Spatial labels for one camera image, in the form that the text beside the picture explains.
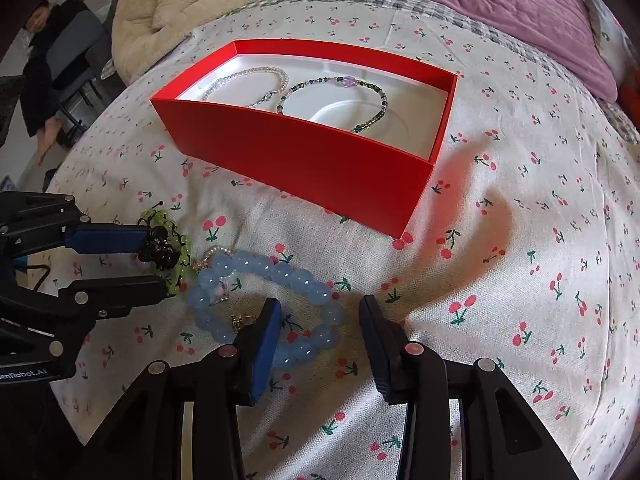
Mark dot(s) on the small gold earring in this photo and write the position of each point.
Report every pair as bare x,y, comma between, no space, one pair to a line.
240,321

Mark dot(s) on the black flower hair clip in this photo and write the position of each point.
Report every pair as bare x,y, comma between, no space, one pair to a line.
160,252

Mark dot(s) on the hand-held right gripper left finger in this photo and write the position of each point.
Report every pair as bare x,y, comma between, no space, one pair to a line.
262,355

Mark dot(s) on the cherry print bed sheet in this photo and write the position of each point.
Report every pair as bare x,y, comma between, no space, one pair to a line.
500,285

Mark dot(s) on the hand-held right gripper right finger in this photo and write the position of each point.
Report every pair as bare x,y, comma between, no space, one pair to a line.
382,355

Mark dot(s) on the red jewelry box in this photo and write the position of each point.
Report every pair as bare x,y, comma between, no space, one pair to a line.
300,160

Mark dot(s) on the dark chair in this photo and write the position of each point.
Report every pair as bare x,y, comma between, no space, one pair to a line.
85,35

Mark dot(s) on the purple quilt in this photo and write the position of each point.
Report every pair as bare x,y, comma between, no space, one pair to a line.
500,0

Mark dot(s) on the white printed pillow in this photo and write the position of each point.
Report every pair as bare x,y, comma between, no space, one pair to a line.
607,35

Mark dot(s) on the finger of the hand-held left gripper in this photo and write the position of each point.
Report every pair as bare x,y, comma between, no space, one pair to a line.
120,294
110,239

